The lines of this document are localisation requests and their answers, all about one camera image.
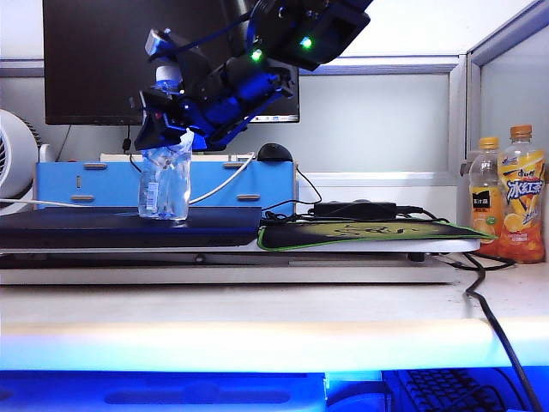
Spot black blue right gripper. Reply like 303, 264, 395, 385
133, 40, 300, 153

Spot clear mineral water bottle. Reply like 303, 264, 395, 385
137, 64, 193, 221

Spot dark closed laptop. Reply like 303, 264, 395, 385
0, 206, 263, 250

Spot small orange juice bottle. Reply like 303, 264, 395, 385
468, 136, 504, 246

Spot large yellow iced tea bottle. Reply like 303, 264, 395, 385
496, 124, 548, 264

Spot black computer monitor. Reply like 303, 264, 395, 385
41, 0, 300, 126

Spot black computer mouse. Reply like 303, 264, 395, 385
256, 142, 295, 163

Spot white round desk fan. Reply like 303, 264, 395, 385
0, 109, 40, 216

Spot white desk riser platform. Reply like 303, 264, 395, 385
0, 237, 481, 287

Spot black power adapter brick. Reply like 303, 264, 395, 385
312, 201, 398, 221

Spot black green-edged mouse pad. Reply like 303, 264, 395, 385
256, 218, 499, 252

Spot black keyboard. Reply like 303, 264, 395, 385
393, 367, 525, 412

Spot thin black monitor cable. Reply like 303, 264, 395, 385
122, 124, 145, 173

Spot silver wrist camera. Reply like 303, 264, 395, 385
144, 27, 175, 61

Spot white cable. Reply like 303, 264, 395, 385
0, 152, 256, 209

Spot thin black looping cable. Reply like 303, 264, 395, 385
259, 167, 323, 226

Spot thick black power cable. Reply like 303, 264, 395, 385
394, 205, 543, 412

